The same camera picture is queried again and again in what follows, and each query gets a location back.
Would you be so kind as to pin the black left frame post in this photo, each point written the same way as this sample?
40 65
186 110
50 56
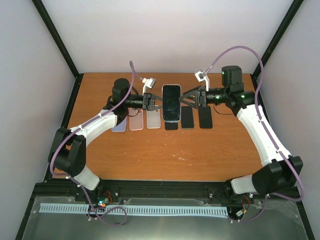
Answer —
49 24

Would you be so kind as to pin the black phone from lilac case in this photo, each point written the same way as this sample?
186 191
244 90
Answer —
205 117

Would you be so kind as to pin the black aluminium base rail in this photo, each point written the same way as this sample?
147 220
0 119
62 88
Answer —
210 192

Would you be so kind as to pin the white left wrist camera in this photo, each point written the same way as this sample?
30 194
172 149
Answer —
148 83

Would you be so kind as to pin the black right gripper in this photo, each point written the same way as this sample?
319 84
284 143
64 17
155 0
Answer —
201 99

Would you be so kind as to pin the black right frame post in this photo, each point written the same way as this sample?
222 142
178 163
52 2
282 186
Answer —
281 29

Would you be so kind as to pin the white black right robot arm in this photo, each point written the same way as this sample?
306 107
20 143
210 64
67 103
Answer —
280 169

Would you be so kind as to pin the cream white phone case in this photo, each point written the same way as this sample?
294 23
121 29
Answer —
153 119

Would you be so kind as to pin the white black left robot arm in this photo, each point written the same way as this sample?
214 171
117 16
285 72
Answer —
68 150

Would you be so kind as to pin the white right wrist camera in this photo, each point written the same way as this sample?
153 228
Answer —
201 76

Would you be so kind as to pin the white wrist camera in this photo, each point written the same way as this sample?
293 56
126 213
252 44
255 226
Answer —
148 83
201 76

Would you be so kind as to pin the dark green phone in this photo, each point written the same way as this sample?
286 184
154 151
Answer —
187 119

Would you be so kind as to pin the black frame post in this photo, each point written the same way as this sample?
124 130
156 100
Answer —
281 29
49 24

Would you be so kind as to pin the light blue slotted cable duct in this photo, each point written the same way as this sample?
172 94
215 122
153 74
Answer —
138 210

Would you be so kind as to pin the clear transparent phone case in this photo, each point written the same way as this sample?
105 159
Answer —
162 105

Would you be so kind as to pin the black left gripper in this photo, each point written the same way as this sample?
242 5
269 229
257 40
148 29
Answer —
147 101

